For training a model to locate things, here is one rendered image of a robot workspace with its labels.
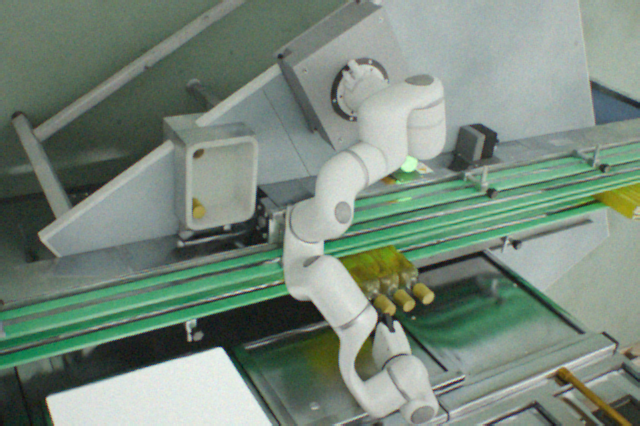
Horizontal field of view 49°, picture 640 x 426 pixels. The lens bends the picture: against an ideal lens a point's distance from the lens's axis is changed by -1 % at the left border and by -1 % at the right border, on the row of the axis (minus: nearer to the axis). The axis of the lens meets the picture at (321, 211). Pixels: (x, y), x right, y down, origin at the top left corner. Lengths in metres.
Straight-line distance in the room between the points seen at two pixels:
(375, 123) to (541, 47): 0.99
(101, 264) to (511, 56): 1.28
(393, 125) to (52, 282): 0.81
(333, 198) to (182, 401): 0.59
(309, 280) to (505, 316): 0.87
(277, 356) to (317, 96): 0.62
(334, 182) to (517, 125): 1.12
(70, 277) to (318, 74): 0.71
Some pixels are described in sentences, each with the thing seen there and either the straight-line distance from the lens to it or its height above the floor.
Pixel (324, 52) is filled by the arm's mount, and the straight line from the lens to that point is 1.61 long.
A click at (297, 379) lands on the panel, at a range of 1.64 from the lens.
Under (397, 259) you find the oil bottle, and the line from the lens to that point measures 1.79.
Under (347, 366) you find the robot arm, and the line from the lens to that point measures 1.33.
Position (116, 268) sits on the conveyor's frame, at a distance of 1.65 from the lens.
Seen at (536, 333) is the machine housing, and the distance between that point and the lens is 1.99.
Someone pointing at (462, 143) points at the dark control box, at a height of 0.78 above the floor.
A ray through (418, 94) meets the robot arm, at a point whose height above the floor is 1.17.
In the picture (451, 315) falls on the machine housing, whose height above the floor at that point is 1.09.
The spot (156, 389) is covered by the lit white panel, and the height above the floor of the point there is 1.06.
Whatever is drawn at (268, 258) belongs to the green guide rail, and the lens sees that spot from 1.72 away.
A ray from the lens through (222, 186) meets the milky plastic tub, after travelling 1.73.
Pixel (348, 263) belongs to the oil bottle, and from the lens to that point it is 1.76.
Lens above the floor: 2.16
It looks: 46 degrees down
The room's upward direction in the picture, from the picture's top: 134 degrees clockwise
